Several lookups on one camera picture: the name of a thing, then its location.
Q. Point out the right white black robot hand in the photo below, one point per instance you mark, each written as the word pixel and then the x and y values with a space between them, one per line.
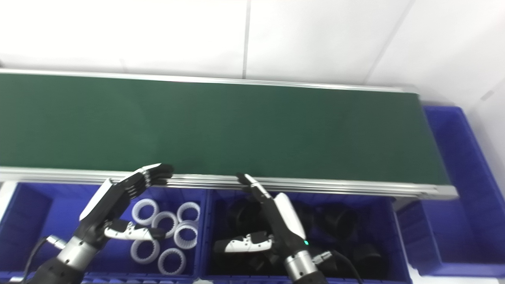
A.
pixel 288 217

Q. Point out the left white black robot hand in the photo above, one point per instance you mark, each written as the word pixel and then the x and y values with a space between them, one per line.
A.
pixel 98 205

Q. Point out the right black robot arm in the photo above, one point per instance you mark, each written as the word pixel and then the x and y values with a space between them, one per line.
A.
pixel 302 266

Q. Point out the green conveyor belt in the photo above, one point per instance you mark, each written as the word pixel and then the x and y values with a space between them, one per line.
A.
pixel 315 187
pixel 236 126

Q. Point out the blue bin with white rings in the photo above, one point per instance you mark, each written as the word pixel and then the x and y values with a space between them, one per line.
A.
pixel 47 221

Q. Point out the blue bin with black parts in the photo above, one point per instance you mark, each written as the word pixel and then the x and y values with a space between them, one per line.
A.
pixel 388 244

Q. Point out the large empty blue bin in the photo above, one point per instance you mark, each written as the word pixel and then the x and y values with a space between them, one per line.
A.
pixel 457 197

